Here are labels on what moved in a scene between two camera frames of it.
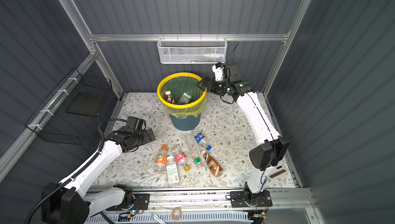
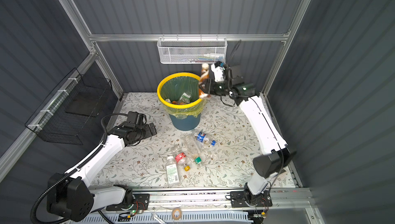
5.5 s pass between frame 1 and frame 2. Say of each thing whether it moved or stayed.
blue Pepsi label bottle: moved
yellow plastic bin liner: stayed
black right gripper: stayed
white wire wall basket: stayed
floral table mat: stayed
